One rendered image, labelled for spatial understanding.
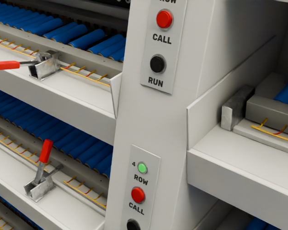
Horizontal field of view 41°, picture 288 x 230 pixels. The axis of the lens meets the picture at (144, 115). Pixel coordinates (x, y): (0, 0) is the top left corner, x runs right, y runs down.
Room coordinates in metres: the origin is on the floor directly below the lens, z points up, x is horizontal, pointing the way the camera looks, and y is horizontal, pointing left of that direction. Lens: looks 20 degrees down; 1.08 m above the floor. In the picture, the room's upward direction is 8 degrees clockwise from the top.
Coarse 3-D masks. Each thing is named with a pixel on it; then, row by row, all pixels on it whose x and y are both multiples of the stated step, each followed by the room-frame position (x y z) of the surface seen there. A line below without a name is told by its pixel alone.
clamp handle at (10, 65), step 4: (36, 56) 0.50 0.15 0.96; (40, 56) 0.50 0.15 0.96; (40, 60) 0.50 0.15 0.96; (0, 64) 0.45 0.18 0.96; (4, 64) 0.45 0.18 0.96; (8, 64) 0.46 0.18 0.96; (12, 64) 0.46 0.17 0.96; (16, 64) 0.47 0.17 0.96; (20, 64) 0.47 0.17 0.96; (24, 64) 0.48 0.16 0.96; (28, 64) 0.48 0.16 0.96; (32, 64) 0.49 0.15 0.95; (36, 64) 0.49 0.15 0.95; (0, 68) 0.45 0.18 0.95; (4, 68) 0.45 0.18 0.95; (8, 68) 0.46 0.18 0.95; (12, 68) 0.46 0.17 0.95; (16, 68) 0.47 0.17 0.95
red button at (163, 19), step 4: (160, 12) 0.37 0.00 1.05; (164, 12) 0.36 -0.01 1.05; (168, 12) 0.36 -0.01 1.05; (160, 16) 0.37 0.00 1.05; (164, 16) 0.36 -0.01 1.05; (168, 16) 0.36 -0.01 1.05; (156, 20) 0.37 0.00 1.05; (160, 20) 0.37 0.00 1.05; (164, 20) 0.36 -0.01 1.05; (168, 20) 0.36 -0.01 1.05; (160, 24) 0.36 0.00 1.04; (164, 24) 0.36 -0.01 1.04; (168, 24) 0.36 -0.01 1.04
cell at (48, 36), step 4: (68, 24) 0.63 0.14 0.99; (72, 24) 0.63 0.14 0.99; (76, 24) 0.64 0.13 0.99; (60, 28) 0.62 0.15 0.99; (64, 28) 0.62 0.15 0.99; (68, 28) 0.62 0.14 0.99; (48, 32) 0.60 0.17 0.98; (52, 32) 0.60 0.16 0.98; (56, 32) 0.61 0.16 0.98; (60, 32) 0.61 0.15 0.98; (44, 36) 0.60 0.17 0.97; (48, 36) 0.59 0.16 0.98; (52, 36) 0.60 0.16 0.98
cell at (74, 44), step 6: (96, 30) 0.60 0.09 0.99; (102, 30) 0.60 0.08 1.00; (84, 36) 0.58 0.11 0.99; (90, 36) 0.58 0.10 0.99; (96, 36) 0.59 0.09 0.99; (102, 36) 0.60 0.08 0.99; (72, 42) 0.56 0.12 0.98; (78, 42) 0.56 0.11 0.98; (84, 42) 0.57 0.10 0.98; (90, 42) 0.58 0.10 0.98; (84, 48) 0.57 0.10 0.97
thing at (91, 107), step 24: (48, 0) 0.74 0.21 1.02; (72, 0) 0.70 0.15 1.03; (0, 48) 0.60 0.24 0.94; (0, 72) 0.54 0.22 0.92; (24, 72) 0.52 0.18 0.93; (24, 96) 0.52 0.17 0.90; (48, 96) 0.47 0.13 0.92; (72, 96) 0.45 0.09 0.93; (96, 96) 0.45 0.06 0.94; (72, 120) 0.45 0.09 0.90; (96, 120) 0.42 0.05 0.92
